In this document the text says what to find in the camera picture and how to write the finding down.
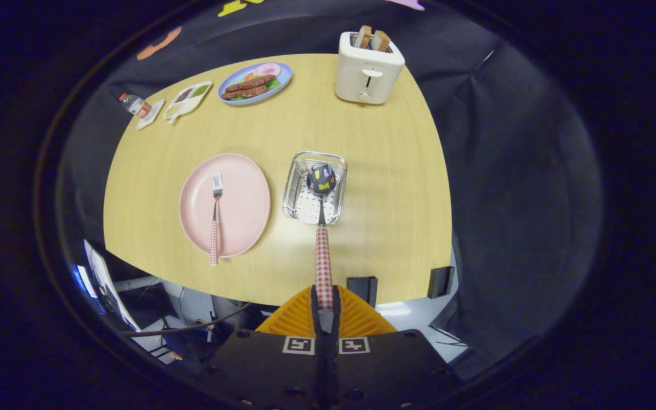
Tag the small white square tray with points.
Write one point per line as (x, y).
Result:
(154, 114)

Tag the brown grilled sausage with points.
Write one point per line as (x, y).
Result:
(251, 83)
(245, 92)

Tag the white toaster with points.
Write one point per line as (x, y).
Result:
(365, 80)

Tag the white board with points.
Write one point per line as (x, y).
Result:
(109, 285)

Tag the black table clamp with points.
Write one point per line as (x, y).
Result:
(362, 290)
(441, 282)

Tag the white divided seasoning dish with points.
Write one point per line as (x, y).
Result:
(187, 101)

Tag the pink ham slice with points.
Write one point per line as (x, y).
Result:
(268, 69)

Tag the blue lit screen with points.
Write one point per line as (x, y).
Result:
(83, 282)

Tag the brown toast slice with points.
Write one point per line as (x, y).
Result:
(363, 37)
(381, 41)

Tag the pink plate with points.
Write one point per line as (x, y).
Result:
(242, 205)

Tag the clear water bottle red label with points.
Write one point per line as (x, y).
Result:
(133, 104)

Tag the blue plate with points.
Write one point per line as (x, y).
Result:
(282, 77)

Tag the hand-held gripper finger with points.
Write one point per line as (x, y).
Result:
(319, 364)
(333, 364)

